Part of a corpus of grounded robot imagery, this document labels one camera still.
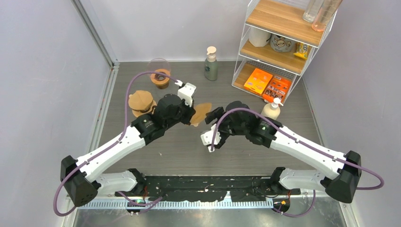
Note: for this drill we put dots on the green pump bottle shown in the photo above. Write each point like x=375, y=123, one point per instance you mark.
x=211, y=64

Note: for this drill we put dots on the pink glass dripper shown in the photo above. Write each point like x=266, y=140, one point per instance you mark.
x=159, y=64

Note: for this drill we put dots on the cartoon printed tin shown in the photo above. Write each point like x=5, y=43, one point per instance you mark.
x=281, y=44

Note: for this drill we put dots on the small glass with wood band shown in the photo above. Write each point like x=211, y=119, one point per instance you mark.
x=163, y=86

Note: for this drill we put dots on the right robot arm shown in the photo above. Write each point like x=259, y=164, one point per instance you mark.
x=335, y=173

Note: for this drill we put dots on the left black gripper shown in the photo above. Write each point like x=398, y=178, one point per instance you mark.
x=190, y=112

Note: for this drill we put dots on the clear glass bottle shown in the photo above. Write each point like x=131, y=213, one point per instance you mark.
x=312, y=10

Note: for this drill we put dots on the white wire wooden shelf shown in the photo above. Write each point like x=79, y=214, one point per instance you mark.
x=284, y=19

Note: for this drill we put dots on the small wooden ring holder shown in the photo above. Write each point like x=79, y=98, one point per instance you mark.
x=159, y=79

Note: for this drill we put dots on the aluminium frame rail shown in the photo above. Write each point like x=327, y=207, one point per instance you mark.
x=90, y=19

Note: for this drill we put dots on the white paper roll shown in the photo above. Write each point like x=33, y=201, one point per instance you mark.
x=258, y=37

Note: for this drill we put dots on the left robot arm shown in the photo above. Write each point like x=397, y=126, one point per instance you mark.
x=83, y=178

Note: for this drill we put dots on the orange box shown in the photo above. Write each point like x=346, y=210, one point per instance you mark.
x=258, y=81

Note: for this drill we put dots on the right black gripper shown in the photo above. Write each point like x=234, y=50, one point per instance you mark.
x=216, y=113

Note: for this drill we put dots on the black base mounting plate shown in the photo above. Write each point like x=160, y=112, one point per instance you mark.
x=208, y=188

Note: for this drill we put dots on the cream pump bottle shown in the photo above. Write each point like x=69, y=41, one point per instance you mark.
x=272, y=110

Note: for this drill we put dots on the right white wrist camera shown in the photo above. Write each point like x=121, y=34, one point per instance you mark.
x=211, y=138

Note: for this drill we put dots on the yellow snack bag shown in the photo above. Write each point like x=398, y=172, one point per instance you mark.
x=302, y=51

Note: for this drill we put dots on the orange snack packet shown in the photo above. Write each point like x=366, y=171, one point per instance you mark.
x=278, y=87

